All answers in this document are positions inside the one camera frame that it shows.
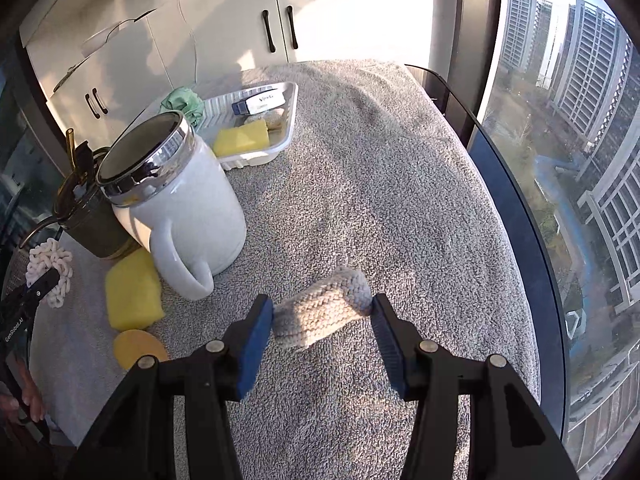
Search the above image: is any beige knitted cloth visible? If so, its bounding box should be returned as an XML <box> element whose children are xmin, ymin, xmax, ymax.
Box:
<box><xmin>272</xmin><ymin>266</ymin><xmax>372</xmax><ymax>350</ymax></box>

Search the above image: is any orange yellow sponge piece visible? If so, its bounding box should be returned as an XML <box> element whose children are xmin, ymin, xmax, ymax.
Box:
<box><xmin>113</xmin><ymin>330</ymin><xmax>169</xmax><ymax>370</ymax></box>

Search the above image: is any cream chunky knit scrunchie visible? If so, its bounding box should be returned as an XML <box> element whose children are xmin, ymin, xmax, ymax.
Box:
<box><xmin>24</xmin><ymin>237</ymin><xmax>75</xmax><ymax>309</ymax></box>

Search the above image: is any yellow rectangular sponge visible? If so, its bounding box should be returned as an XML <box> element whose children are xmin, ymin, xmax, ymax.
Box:
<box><xmin>213</xmin><ymin>120</ymin><xmax>270</xmax><ymax>157</ymax></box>

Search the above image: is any blue white tissue pack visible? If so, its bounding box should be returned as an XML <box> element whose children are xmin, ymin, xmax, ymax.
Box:
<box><xmin>231</xmin><ymin>89</ymin><xmax>285</xmax><ymax>116</ymax></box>

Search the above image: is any mint green satin scrunchie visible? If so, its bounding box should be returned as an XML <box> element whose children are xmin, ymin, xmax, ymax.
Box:
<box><xmin>158</xmin><ymin>87</ymin><xmax>205</xmax><ymax>129</ymax></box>

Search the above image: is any grey knitted cloth roll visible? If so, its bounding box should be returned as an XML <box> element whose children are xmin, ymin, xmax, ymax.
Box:
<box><xmin>244</xmin><ymin>107</ymin><xmax>284</xmax><ymax>130</ymax></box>

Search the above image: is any person hand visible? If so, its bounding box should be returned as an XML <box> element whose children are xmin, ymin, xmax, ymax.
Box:
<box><xmin>0</xmin><ymin>358</ymin><xmax>48</xmax><ymax>426</ymax></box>

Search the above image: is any white jar chrome lid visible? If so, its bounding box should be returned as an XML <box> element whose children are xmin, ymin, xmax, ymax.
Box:
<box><xmin>96</xmin><ymin>112</ymin><xmax>246</xmax><ymax>301</ymax></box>

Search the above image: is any grey terry towel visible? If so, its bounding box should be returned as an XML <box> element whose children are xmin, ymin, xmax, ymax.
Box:
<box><xmin>29</xmin><ymin>58</ymin><xmax>544</xmax><ymax>480</ymax></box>

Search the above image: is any dark green tumbler with straw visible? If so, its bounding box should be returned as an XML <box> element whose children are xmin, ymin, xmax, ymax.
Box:
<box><xmin>53</xmin><ymin>128</ymin><xmax>138</xmax><ymax>260</ymax></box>

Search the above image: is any white plastic tray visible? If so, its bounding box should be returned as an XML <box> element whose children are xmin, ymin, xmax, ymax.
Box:
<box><xmin>196</xmin><ymin>81</ymin><xmax>298</xmax><ymax>171</ymax></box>

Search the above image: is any white cabinet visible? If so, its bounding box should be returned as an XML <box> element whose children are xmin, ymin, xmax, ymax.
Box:
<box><xmin>20</xmin><ymin>0</ymin><xmax>434</xmax><ymax>148</ymax></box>

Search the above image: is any black cabinet handle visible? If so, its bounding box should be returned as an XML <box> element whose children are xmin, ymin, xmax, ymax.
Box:
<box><xmin>262</xmin><ymin>9</ymin><xmax>277</xmax><ymax>53</ymax></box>
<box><xmin>285</xmin><ymin>5</ymin><xmax>298</xmax><ymax>50</ymax></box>
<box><xmin>85</xmin><ymin>93</ymin><xmax>101</xmax><ymax>119</ymax></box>
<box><xmin>92</xmin><ymin>88</ymin><xmax>108</xmax><ymax>115</ymax></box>

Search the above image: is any white charging cable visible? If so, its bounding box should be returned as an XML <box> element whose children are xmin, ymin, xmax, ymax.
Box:
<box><xmin>156</xmin><ymin>0</ymin><xmax>292</xmax><ymax>86</ymax></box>

